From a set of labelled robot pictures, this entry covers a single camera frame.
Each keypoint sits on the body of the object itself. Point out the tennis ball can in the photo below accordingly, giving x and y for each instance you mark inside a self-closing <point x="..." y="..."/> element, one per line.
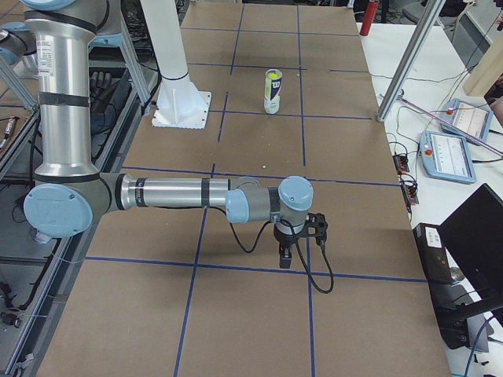
<point x="272" y="94"/>

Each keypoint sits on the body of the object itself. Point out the orange terminal block lower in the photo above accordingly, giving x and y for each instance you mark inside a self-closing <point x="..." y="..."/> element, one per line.
<point x="409" y="192"/>

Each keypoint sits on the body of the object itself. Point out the orange terminal block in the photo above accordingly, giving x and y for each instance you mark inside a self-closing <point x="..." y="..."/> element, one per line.
<point x="401" y="163"/>
<point x="409" y="192"/>

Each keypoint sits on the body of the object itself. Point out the black computer box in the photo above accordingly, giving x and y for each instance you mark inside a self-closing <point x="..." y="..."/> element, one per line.
<point x="432" y="254"/>

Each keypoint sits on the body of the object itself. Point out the orange terminal block upper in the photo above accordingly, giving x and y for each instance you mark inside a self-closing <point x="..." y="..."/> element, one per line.
<point x="401" y="163"/>

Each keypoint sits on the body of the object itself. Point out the near teach pendant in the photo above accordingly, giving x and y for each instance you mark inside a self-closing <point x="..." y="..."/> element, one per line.
<point x="446" y="157"/>

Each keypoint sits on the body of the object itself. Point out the teach pendant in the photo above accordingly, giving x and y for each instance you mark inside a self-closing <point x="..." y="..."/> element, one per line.
<point x="471" y="118"/>
<point x="446" y="157"/>

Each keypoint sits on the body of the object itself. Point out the black monitor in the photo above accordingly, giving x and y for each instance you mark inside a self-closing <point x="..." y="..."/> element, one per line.
<point x="473" y="236"/>

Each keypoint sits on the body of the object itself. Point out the far teach pendant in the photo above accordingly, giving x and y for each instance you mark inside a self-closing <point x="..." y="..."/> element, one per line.
<point x="471" y="118"/>

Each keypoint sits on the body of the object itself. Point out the red bottle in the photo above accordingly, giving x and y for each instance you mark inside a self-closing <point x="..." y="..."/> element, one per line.
<point x="369" y="15"/>

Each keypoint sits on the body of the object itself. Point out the wooden beam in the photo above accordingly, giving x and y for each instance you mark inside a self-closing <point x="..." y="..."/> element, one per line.
<point x="484" y="17"/>

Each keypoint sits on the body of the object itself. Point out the white camera pillar mount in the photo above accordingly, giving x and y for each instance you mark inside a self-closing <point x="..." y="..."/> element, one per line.
<point x="179" y="103"/>

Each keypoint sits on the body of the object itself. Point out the aluminium frame post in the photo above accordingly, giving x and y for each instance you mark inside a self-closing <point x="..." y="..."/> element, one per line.
<point x="413" y="48"/>

